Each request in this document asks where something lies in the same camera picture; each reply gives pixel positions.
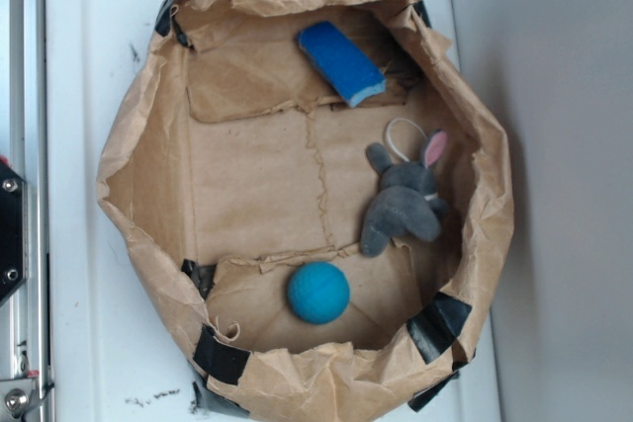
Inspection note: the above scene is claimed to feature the blue sponge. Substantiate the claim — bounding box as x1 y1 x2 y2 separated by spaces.
297 21 387 108

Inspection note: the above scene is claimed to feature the brown paper bag container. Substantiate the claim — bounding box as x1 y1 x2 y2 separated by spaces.
97 0 513 421

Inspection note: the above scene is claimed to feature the grey plush bunny toy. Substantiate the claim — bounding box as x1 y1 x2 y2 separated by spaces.
360 118 449 258

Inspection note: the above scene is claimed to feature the blue foam ball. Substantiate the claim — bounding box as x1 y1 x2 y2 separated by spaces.
287 262 350 325

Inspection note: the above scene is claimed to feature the white plastic tray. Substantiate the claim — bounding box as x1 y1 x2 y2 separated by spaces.
43 0 504 422

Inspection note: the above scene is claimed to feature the black metal bracket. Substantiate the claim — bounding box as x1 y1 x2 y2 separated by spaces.
0 155 28 305

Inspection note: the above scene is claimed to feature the aluminium frame rail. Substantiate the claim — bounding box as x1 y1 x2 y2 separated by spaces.
1 0 54 421

